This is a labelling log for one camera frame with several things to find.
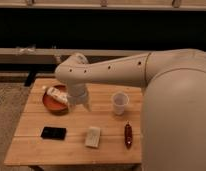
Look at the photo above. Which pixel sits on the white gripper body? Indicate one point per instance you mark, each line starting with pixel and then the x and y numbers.
pixel 77 94

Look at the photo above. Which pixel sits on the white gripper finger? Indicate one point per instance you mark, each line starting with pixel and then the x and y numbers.
pixel 87 106

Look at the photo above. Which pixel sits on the white sponge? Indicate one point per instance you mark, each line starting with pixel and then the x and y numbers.
pixel 93 137

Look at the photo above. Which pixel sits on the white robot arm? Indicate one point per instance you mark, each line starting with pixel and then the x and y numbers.
pixel 173 114

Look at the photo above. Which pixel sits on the white tube in bowl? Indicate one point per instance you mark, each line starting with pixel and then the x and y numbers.
pixel 57 94

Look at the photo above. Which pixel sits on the orange-brown bowl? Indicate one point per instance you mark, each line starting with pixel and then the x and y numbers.
pixel 51 104

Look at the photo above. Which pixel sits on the wooden table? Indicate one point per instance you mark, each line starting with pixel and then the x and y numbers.
pixel 28 148

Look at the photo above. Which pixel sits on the black rectangular block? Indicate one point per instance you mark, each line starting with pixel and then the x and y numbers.
pixel 53 133

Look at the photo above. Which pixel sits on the red-brown sausage-shaped object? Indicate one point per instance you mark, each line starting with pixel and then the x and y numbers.
pixel 128 138

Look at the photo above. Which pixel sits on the grey horizontal rail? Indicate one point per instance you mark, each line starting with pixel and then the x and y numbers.
pixel 48 56

